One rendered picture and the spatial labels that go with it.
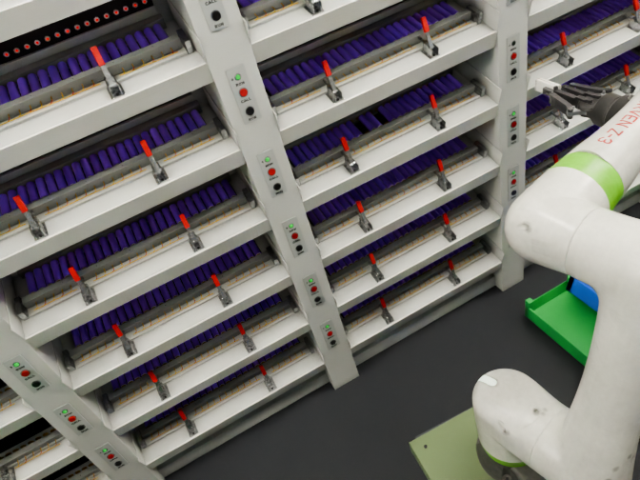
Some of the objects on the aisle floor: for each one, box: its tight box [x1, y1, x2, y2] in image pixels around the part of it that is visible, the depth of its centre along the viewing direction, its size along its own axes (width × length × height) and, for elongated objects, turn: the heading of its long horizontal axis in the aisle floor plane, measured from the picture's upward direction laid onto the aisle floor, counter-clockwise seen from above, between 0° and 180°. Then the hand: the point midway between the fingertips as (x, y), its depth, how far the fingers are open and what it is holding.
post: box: [167, 0, 359, 390], centre depth 127 cm, size 20×9×182 cm, turn 42°
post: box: [452, 0, 528, 291], centre depth 141 cm, size 20×9×182 cm, turn 42°
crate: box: [566, 276, 599, 311], centre depth 169 cm, size 30×20×8 cm
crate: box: [525, 275, 597, 366], centre depth 169 cm, size 30×20×8 cm
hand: (548, 88), depth 130 cm, fingers closed
